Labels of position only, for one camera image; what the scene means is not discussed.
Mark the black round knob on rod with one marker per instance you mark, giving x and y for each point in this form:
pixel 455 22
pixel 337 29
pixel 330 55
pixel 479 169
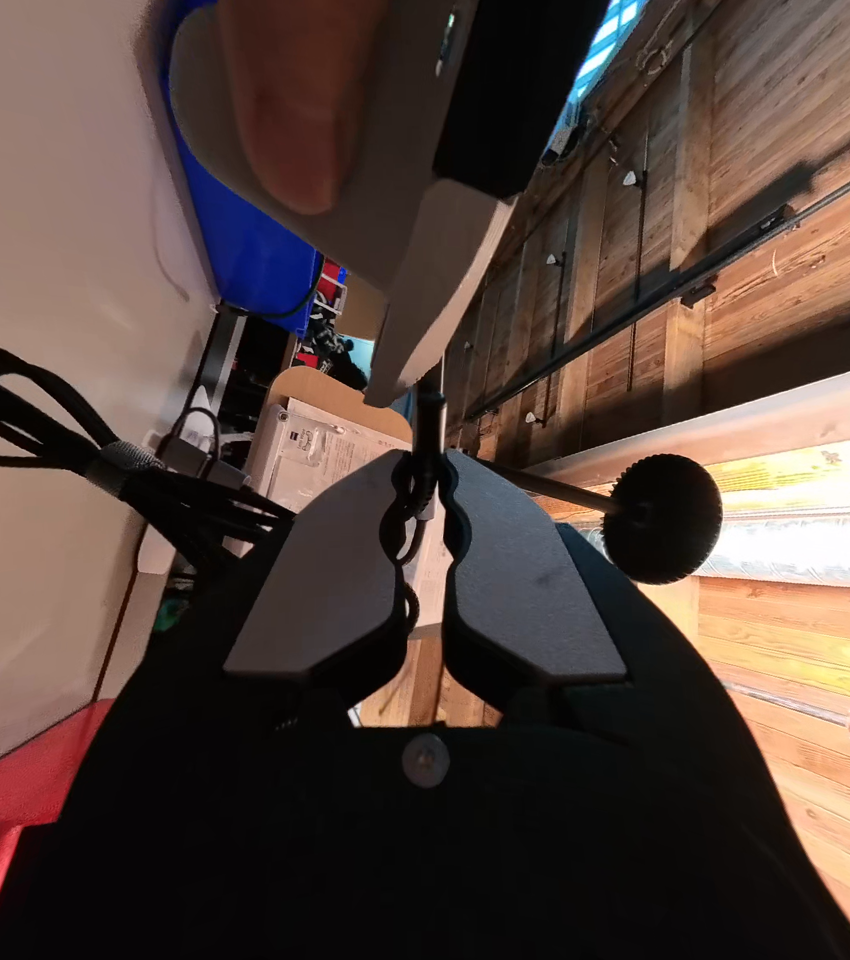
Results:
pixel 661 517

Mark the white stand base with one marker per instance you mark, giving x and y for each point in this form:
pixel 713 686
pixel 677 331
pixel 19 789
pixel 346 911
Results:
pixel 155 559

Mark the blue plastic bin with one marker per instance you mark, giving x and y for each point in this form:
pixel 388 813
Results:
pixel 245 262

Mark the person's left hand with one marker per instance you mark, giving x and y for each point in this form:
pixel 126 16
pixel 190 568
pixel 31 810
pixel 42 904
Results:
pixel 297 112

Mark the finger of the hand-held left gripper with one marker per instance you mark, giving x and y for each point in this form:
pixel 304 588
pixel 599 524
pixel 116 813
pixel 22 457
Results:
pixel 432 262

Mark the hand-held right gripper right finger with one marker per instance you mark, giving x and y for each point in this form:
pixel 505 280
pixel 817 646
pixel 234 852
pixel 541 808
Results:
pixel 530 592

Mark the printed paper sheets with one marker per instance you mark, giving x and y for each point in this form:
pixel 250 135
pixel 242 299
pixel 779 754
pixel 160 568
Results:
pixel 335 465

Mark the black ceiling rail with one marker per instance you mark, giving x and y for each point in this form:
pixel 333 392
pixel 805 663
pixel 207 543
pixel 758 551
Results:
pixel 698 289

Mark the brown document board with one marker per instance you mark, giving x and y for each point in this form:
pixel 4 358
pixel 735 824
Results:
pixel 312 390

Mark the grey desk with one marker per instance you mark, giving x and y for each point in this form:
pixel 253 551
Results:
pixel 42 225

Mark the silver ventilation duct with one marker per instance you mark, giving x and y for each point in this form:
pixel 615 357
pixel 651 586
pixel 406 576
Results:
pixel 807 555

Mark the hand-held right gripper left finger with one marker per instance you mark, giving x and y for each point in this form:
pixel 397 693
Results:
pixel 320 585

